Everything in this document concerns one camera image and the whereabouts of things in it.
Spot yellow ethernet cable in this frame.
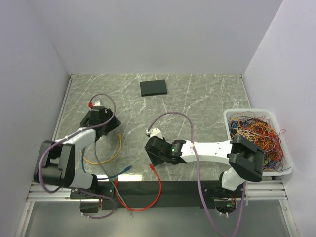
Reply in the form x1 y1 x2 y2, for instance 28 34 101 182
82 133 123 165

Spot blue ethernet cable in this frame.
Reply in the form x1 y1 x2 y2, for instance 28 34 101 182
81 148 133 179

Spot red ethernet cable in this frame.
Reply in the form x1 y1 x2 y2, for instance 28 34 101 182
114 163 162 212

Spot grey ethernet cable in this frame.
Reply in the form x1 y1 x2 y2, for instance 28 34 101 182
94 142 134 218

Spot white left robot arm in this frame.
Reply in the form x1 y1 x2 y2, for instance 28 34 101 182
33 105 121 198

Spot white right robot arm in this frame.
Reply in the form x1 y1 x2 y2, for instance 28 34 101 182
145 135 265 197

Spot white plastic basket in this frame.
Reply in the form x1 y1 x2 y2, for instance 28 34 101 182
224 108 293 176

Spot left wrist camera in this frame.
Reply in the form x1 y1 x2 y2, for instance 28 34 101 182
88 100 103 108

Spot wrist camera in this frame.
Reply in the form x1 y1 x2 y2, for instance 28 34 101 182
88 100 103 108
146 128 163 139

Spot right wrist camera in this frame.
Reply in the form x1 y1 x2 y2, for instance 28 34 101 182
146 128 163 139

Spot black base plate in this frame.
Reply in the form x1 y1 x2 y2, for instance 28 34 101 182
70 181 244 213

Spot black Mercury network switch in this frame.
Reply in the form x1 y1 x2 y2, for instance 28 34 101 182
140 80 167 97

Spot tangled colourful wires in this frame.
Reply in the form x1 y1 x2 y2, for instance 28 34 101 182
227 111 292 173

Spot aluminium rail frame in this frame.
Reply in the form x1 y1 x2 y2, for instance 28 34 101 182
14 73 297 237

